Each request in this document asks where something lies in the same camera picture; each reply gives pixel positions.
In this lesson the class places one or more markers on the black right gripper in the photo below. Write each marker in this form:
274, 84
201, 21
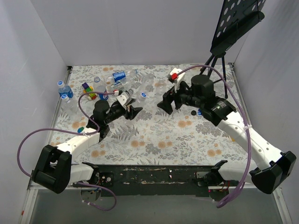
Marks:
174, 100

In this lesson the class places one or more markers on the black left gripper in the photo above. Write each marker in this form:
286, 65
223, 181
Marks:
128, 111

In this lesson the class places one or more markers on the Pocari Sweat plastic bottle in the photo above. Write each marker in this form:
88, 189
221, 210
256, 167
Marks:
65, 89

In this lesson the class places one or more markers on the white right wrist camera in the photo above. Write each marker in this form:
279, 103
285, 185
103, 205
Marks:
176, 77

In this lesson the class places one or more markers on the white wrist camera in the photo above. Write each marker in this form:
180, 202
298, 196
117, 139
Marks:
123, 99
176, 77

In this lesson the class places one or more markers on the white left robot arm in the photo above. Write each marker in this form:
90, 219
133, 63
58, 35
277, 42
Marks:
55, 169

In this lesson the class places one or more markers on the black music stand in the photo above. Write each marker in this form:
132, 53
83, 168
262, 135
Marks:
237, 17

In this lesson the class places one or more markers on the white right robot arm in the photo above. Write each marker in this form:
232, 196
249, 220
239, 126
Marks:
272, 166

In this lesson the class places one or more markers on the black bottle cap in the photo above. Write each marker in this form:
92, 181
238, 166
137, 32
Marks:
193, 113

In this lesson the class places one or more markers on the colourful toy block car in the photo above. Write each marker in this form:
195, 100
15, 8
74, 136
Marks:
89, 89

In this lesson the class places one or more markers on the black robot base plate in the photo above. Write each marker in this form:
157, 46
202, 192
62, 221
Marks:
160, 180

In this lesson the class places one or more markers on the clear bottle black label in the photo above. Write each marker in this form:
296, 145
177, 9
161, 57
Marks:
131, 91

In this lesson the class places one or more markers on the tall clear plastic bottle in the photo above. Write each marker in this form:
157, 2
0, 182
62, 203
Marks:
147, 82

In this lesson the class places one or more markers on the small labelled clear bottle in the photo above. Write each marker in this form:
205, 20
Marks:
121, 85

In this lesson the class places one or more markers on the blue green toy block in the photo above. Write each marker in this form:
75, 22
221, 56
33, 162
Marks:
80, 130

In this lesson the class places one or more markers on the Pepsi plastic bottle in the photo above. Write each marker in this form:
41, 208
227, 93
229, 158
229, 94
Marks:
124, 75
99, 86

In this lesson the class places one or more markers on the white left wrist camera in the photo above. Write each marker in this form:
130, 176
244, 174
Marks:
123, 99

